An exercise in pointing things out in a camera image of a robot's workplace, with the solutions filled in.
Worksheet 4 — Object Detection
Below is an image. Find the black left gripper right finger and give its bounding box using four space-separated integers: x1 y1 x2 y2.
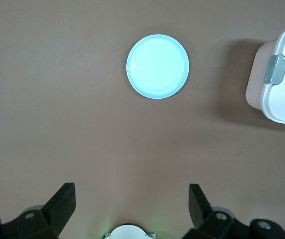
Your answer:
183 183 285 239

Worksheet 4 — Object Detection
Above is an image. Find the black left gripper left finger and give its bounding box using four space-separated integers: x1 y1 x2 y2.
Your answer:
0 182 77 239

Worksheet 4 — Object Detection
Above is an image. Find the light blue round plate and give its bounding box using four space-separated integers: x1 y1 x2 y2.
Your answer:
126 34 190 100

